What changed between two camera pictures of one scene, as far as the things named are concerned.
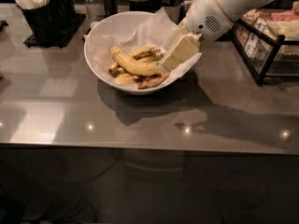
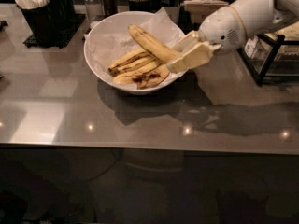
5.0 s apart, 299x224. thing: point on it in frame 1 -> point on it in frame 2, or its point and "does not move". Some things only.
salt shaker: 94,4 does not move
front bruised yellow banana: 144,81 does not move
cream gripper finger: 180,30 -> 191,39
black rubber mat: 33,40 does not move
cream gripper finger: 186,46 -> 198,55
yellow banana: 137,68 -> 153,47
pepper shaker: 109,0 does not move
